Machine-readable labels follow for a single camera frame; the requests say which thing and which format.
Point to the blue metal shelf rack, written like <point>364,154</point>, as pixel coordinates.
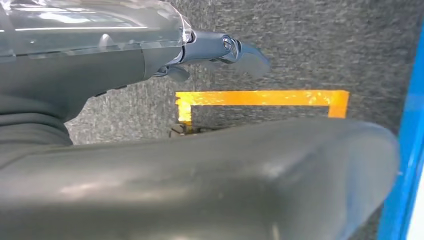
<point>404,149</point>

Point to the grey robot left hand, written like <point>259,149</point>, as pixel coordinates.
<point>198,185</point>

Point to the yellow floor tape outline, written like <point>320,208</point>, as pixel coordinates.
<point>258,98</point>

